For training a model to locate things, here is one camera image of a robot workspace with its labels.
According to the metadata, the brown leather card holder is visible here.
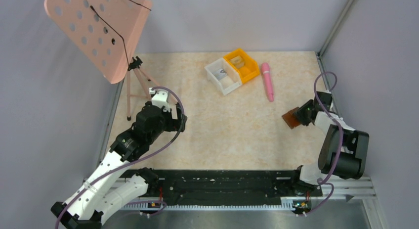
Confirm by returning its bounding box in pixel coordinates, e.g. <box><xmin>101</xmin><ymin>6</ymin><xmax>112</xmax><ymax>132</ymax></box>
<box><xmin>282</xmin><ymin>107</ymin><xmax>301</xmax><ymax>129</ymax></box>

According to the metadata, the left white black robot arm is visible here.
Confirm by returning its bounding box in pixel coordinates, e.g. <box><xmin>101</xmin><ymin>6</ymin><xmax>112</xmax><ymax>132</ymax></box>
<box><xmin>51</xmin><ymin>101</ymin><xmax>187</xmax><ymax>229</ymax></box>

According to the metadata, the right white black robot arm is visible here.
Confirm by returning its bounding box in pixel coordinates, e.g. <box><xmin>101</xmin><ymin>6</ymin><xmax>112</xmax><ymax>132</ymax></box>
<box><xmin>291</xmin><ymin>92</ymin><xmax>369</xmax><ymax>186</ymax></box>

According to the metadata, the pink marker pen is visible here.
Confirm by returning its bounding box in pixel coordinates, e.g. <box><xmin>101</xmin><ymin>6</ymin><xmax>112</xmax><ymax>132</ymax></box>
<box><xmin>261</xmin><ymin>62</ymin><xmax>274</xmax><ymax>102</ymax></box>

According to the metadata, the small item in white bin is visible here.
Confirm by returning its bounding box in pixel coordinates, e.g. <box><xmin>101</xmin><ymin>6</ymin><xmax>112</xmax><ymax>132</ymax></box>
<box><xmin>215</xmin><ymin>68</ymin><xmax>228</xmax><ymax>80</ymax></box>

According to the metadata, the yellow plastic bin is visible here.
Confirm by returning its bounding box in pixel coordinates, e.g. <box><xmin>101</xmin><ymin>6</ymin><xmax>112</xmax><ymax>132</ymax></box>
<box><xmin>223</xmin><ymin>48</ymin><xmax>260</xmax><ymax>84</ymax></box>

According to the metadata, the white plastic bin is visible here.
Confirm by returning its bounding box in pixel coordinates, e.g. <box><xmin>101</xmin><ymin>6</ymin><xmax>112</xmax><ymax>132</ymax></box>
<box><xmin>205</xmin><ymin>58</ymin><xmax>243</xmax><ymax>95</ymax></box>

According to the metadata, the tan item in yellow bin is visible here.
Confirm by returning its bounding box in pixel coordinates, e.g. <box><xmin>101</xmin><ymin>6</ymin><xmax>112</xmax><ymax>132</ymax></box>
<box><xmin>229</xmin><ymin>56</ymin><xmax>245</xmax><ymax>69</ymax></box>

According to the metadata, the pink perforated music stand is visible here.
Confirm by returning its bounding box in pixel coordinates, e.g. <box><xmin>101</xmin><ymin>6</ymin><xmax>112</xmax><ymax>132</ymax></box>
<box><xmin>44</xmin><ymin>0</ymin><xmax>180</xmax><ymax>121</ymax></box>

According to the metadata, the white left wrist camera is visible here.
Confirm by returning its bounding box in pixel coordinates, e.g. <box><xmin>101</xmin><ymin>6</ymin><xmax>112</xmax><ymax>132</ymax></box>
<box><xmin>149</xmin><ymin>88</ymin><xmax>171</xmax><ymax>112</ymax></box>

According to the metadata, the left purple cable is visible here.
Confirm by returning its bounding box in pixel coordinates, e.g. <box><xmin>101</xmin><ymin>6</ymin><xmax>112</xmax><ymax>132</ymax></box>
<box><xmin>54</xmin><ymin>87</ymin><xmax>186</xmax><ymax>229</ymax></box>

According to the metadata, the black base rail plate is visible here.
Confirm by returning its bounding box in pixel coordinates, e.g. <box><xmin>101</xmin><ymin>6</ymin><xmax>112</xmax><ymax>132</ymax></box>
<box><xmin>144</xmin><ymin>169</ymin><xmax>322</xmax><ymax>206</ymax></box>

